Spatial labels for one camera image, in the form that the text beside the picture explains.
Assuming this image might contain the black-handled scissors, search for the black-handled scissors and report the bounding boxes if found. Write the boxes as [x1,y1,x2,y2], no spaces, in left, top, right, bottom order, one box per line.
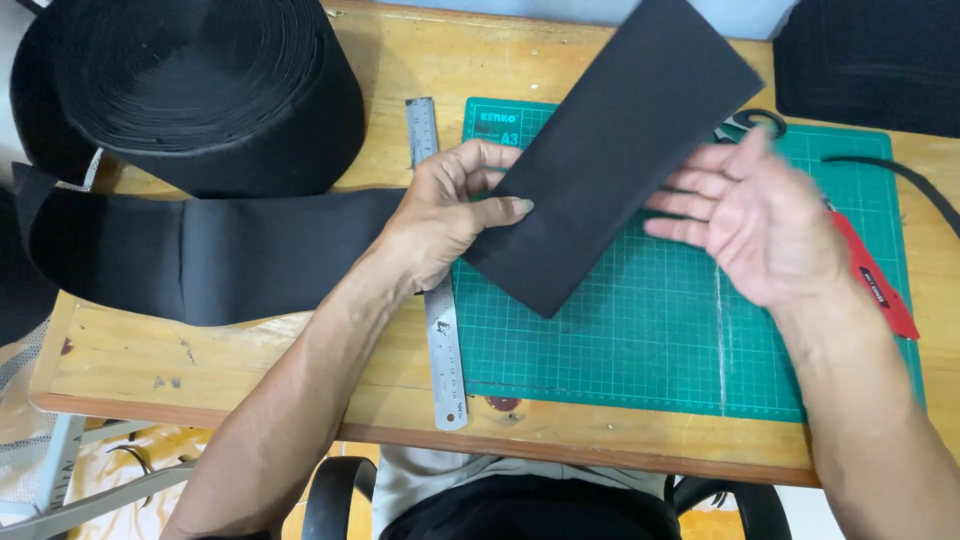
[712,108,789,145]

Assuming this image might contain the thin black fabric strip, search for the thin black fabric strip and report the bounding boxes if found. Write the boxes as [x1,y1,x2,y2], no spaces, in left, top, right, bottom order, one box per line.
[821,154,960,241]

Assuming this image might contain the steel ruler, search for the steel ruler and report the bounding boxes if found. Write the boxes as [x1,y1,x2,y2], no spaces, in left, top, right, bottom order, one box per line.
[404,96,470,432]

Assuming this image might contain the red utility knife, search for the red utility knife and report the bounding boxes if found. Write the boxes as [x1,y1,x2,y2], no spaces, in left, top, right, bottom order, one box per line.
[823,201,922,342]

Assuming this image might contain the black chair armrest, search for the black chair armrest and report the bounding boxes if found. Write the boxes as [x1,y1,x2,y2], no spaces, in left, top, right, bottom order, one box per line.
[666,475,793,540]
[300,456,378,540]

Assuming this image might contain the person's black trousers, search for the person's black trousers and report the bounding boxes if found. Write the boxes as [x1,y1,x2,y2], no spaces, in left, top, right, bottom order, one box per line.
[378,474,685,540]

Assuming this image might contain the black fabric bundle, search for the black fabric bundle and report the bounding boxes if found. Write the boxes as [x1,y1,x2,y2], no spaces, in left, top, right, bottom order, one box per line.
[0,186,63,348]

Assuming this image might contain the black elastic fabric piece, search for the black elastic fabric piece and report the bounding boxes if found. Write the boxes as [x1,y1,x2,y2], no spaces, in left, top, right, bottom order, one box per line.
[462,0,767,321]

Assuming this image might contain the person's left hand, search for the person's left hand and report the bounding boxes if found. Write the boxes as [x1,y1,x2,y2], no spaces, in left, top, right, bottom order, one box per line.
[372,138,535,296]

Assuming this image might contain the green cutting mat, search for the green cutting mat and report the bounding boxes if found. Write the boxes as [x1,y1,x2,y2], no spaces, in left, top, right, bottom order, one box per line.
[450,96,928,425]

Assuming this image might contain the white mesh metal rack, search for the white mesh metal rack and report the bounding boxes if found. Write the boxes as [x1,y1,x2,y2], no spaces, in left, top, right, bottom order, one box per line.
[0,318,198,540]

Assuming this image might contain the stack of black fabric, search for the stack of black fabric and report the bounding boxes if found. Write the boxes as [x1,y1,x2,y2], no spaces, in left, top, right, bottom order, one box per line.
[772,0,960,141]

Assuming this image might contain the large black elastic band roll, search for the large black elastic band roll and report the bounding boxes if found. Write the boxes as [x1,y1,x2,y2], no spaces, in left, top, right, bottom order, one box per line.
[10,0,411,328]

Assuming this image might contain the person's right hand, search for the person's right hand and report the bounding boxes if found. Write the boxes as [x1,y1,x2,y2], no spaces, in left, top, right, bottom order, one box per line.
[642,127,853,309]

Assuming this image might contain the person's grey shirt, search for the person's grey shirt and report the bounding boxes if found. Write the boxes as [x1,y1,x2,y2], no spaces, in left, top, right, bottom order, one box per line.
[370,445,680,540]

